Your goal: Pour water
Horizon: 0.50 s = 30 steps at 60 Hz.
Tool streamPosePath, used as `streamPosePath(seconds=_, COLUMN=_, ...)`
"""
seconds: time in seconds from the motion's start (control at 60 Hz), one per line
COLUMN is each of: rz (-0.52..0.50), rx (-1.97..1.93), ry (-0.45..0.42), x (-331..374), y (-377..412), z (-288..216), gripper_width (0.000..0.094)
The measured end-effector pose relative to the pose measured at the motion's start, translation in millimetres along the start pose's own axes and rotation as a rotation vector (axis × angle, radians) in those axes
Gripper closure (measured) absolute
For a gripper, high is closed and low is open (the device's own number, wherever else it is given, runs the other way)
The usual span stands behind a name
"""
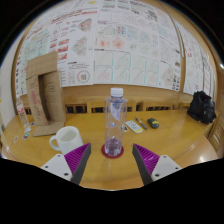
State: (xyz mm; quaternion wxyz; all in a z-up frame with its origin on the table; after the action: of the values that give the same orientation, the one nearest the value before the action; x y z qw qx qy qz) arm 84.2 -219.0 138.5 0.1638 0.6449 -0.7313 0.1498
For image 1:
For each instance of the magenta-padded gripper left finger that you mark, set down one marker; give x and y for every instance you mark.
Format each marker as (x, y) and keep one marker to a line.
(77, 159)

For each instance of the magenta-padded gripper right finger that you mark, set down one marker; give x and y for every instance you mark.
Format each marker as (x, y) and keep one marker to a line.
(146, 160)

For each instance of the clear white-capped water bottle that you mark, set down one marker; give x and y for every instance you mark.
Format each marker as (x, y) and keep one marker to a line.
(115, 123)

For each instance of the clear red-labelled water bottle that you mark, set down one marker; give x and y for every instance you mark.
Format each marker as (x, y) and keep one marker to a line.
(22, 113)

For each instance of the white ceramic mug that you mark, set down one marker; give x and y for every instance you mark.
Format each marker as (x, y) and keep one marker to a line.
(68, 140)

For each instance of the flat round red coaster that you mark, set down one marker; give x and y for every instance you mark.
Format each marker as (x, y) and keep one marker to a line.
(104, 152)

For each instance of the white remote control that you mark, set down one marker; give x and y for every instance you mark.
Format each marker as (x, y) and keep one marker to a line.
(134, 127)

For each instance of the small dark device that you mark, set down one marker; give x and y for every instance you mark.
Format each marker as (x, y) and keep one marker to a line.
(153, 123)

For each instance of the dark pen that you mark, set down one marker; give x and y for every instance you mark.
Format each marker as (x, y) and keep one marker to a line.
(141, 123)

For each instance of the row of wooden chairs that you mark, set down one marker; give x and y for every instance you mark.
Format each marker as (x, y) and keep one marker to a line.
(80, 107)

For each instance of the small colourful sticker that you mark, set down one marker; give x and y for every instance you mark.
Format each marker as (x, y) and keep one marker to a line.
(16, 139)
(26, 136)

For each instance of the brown cardboard box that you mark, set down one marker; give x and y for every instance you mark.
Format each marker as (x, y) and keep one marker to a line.
(50, 96)

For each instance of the wooden slatted chair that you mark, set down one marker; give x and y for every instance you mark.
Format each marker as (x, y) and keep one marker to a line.
(217, 133)

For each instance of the black bag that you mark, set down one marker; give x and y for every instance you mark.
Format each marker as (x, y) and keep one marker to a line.
(201, 108)

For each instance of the narrow printed wall posters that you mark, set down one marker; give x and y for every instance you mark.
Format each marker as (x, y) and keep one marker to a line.
(195, 60)

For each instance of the large printed wall posters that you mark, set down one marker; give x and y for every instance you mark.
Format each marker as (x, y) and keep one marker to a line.
(126, 43)

